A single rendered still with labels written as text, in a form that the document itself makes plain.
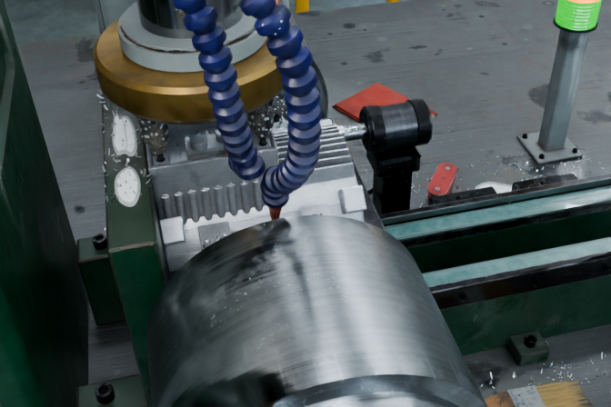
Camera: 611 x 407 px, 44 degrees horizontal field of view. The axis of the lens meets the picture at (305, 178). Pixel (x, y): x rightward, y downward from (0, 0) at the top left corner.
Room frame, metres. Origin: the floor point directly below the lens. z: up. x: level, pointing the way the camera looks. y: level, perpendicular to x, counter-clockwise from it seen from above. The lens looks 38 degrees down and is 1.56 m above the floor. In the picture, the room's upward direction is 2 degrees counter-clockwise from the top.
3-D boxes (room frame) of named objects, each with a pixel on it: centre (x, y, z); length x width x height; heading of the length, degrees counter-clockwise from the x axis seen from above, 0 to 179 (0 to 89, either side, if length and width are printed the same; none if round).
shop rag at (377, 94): (1.15, -0.15, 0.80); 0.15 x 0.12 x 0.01; 40
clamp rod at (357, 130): (0.78, -0.07, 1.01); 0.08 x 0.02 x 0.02; 102
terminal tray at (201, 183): (0.61, 0.09, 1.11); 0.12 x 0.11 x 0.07; 102
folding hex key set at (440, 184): (0.93, -0.22, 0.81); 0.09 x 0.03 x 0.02; 155
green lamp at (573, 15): (1.02, -0.41, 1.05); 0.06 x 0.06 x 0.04
